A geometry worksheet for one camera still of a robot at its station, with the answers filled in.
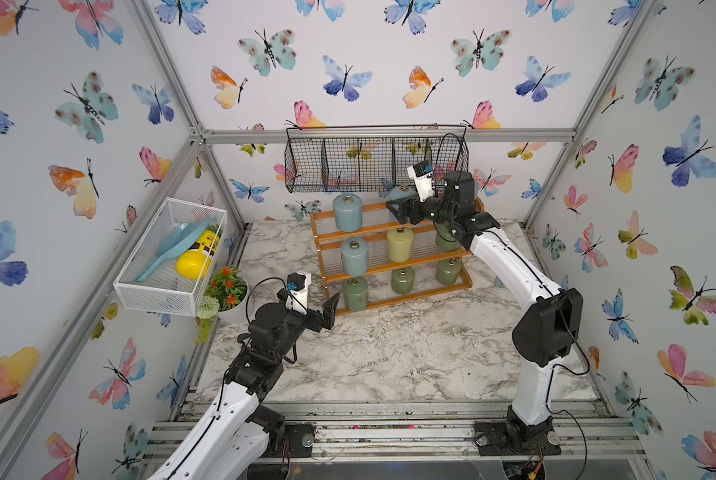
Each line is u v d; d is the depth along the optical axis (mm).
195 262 694
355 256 824
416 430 767
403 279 950
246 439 590
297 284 612
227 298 848
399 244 850
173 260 692
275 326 547
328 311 665
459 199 637
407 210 739
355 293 909
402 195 777
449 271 974
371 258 866
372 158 981
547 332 493
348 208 753
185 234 783
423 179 710
